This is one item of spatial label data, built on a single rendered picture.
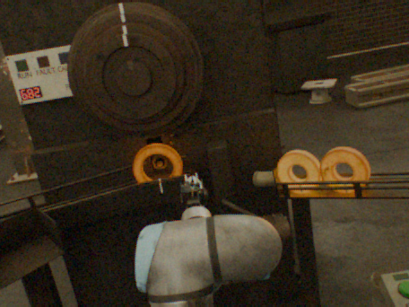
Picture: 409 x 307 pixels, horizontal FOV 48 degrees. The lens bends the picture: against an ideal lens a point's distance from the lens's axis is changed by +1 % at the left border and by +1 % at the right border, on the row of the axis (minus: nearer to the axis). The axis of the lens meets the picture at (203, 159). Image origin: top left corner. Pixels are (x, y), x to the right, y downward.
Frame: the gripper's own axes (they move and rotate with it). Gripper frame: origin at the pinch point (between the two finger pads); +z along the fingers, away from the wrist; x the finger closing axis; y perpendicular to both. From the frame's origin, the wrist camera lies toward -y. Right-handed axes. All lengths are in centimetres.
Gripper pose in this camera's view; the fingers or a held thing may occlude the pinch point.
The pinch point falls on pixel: (192, 180)
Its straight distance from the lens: 156.3
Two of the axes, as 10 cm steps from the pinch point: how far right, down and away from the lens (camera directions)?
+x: -9.9, 1.7, 0.2
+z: -0.9, -5.9, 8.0
